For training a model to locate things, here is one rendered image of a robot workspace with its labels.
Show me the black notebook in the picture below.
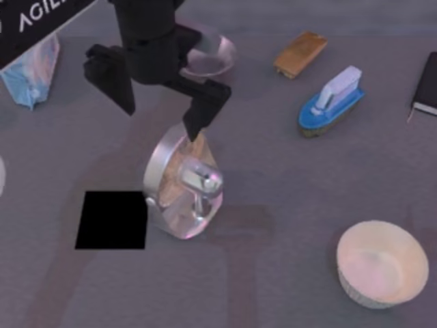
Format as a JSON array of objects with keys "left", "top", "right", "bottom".
[{"left": 406, "top": 51, "right": 437, "bottom": 123}]

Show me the clear glass bowl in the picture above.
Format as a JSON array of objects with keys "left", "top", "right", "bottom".
[{"left": 179, "top": 25, "right": 238, "bottom": 78}]

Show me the black square patch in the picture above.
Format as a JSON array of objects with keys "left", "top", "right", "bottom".
[{"left": 74, "top": 190, "right": 151, "bottom": 250}]

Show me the blue and white scrub brush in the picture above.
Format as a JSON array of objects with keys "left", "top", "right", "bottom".
[{"left": 297, "top": 65, "right": 366, "bottom": 139}]

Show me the brown wooden block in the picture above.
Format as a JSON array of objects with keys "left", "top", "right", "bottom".
[{"left": 273, "top": 30, "right": 328, "bottom": 80}]

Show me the white ribbed bowl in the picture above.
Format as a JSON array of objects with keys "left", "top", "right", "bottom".
[{"left": 336, "top": 220, "right": 429, "bottom": 310}]

